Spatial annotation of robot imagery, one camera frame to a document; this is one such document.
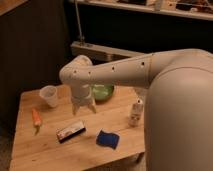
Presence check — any cluttered background shelf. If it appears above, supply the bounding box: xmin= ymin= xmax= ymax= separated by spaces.
xmin=68 ymin=0 xmax=213 ymax=21

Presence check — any orange toy carrot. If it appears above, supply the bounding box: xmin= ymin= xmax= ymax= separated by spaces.
xmin=32 ymin=108 xmax=42 ymax=134

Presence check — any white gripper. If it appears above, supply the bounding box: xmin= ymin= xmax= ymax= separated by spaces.
xmin=71 ymin=84 xmax=97 ymax=116

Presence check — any small white bottle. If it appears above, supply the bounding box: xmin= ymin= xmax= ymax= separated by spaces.
xmin=129 ymin=99 xmax=144 ymax=127

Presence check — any blue folded cloth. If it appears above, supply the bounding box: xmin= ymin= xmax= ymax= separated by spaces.
xmin=96 ymin=131 xmax=120 ymax=149

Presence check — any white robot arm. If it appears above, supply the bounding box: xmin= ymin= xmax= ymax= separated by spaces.
xmin=59 ymin=49 xmax=213 ymax=171

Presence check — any metal beam with pole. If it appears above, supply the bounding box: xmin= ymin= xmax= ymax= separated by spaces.
xmin=70 ymin=0 xmax=141 ymax=61

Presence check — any translucent plastic cup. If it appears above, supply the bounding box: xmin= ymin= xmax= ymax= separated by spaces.
xmin=39 ymin=85 xmax=58 ymax=108

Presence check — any green bowl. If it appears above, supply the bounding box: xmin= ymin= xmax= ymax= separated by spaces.
xmin=92 ymin=85 xmax=114 ymax=101

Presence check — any black whiteboard eraser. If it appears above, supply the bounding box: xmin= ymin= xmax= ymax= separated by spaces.
xmin=56 ymin=121 xmax=86 ymax=143

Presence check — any wooden table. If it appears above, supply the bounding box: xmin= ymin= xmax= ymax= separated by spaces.
xmin=10 ymin=86 xmax=144 ymax=171

